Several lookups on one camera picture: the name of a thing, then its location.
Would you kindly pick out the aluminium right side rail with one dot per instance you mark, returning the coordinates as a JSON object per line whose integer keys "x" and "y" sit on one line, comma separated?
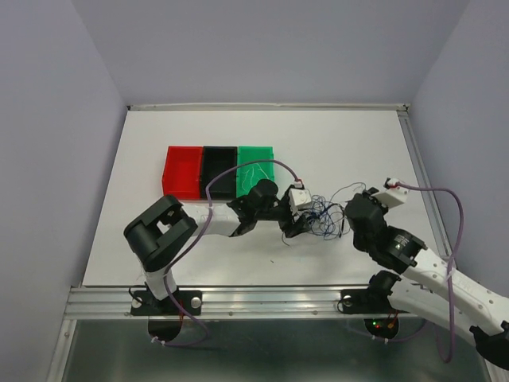
{"x": 439, "y": 233}

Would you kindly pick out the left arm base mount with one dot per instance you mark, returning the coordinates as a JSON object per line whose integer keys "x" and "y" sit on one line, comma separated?
{"x": 167, "y": 304}

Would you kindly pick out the red plastic bin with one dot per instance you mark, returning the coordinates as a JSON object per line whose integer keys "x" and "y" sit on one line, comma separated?
{"x": 181, "y": 174}

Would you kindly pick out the green plastic bin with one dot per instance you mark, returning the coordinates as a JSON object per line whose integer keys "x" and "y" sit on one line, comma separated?
{"x": 248, "y": 176}

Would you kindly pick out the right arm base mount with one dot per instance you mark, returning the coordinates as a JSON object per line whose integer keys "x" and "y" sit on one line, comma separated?
{"x": 382, "y": 324}

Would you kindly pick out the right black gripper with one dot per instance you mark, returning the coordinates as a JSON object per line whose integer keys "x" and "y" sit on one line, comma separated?
{"x": 369, "y": 193}

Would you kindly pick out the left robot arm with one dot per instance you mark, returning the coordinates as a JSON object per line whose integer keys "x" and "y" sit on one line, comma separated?
{"x": 158, "y": 235}

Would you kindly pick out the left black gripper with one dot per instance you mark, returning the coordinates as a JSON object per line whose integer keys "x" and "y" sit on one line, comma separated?
{"x": 285, "y": 224}

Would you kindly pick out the black plastic bin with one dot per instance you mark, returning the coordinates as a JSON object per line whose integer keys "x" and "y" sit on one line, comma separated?
{"x": 216, "y": 160}

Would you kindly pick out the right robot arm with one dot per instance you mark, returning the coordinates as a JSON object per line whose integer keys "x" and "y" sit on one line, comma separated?
{"x": 417, "y": 280}

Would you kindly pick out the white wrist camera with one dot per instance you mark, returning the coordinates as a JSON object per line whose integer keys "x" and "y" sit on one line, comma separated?
{"x": 300, "y": 198}
{"x": 393, "y": 194}

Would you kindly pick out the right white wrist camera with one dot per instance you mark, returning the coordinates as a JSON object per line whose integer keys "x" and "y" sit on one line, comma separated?
{"x": 393, "y": 194}

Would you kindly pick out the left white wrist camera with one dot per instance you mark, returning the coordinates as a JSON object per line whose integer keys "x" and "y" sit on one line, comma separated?
{"x": 300, "y": 198}

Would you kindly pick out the aluminium front rail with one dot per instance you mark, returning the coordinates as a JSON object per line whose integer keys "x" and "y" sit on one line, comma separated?
{"x": 216, "y": 303}

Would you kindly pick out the aluminium back rail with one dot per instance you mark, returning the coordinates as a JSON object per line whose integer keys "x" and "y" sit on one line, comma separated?
{"x": 268, "y": 106}

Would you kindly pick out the aluminium rail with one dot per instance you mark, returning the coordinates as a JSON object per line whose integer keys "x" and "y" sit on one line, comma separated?
{"x": 216, "y": 303}
{"x": 268, "y": 106}
{"x": 439, "y": 233}

